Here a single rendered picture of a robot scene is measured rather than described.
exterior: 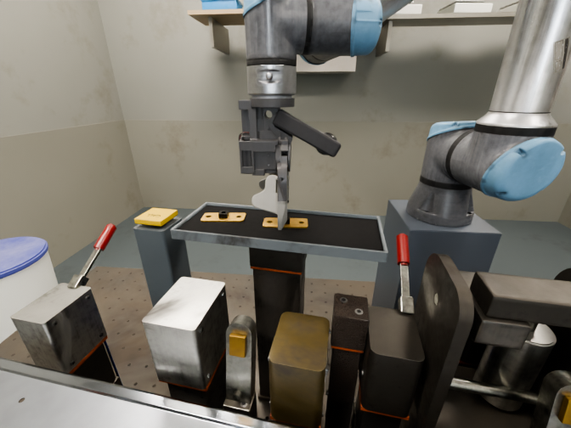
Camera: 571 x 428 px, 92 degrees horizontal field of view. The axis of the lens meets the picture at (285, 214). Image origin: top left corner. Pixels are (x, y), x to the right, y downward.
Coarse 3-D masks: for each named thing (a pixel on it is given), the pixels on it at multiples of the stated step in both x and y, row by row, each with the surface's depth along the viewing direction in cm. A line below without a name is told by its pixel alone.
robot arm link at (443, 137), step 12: (432, 132) 63; (444, 132) 60; (456, 132) 58; (468, 132) 56; (432, 144) 63; (444, 144) 60; (456, 144) 56; (432, 156) 63; (444, 156) 59; (432, 168) 64; (444, 168) 60; (432, 180) 64; (444, 180) 63; (456, 180) 60
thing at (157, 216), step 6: (150, 210) 58; (156, 210) 58; (162, 210) 58; (168, 210) 58; (174, 210) 58; (144, 216) 55; (150, 216) 55; (156, 216) 55; (162, 216) 55; (168, 216) 56; (174, 216) 58; (138, 222) 55; (144, 222) 54; (150, 222) 54; (156, 222) 54; (162, 222) 54
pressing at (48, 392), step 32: (0, 384) 40; (32, 384) 40; (64, 384) 40; (96, 384) 40; (0, 416) 36; (32, 416) 36; (64, 416) 36; (96, 416) 36; (128, 416) 36; (160, 416) 36; (192, 416) 36; (224, 416) 36
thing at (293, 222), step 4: (288, 216) 52; (264, 220) 53; (268, 220) 53; (272, 220) 53; (276, 220) 53; (288, 220) 51; (292, 220) 53; (296, 220) 53; (300, 220) 53; (304, 220) 53; (264, 224) 51; (268, 224) 51; (272, 224) 51; (276, 224) 51; (288, 224) 51; (292, 224) 51; (296, 224) 51; (300, 224) 51; (304, 224) 51
